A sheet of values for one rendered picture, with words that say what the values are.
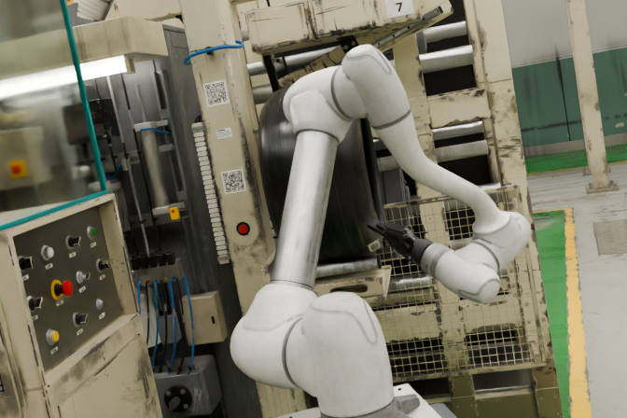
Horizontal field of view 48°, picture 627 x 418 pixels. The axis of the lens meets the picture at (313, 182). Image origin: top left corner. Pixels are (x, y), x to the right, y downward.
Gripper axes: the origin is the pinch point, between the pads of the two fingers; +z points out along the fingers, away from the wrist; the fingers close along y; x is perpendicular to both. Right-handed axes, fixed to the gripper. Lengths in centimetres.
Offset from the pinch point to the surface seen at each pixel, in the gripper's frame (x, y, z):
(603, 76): 732, 451, 392
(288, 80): 29, -13, 75
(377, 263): -0.6, 17.1, 4.5
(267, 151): -11.7, -23.6, 29.6
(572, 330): 120, 175, 21
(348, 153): 3.8, -20.0, 11.4
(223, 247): -30, 12, 48
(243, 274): -30, 20, 40
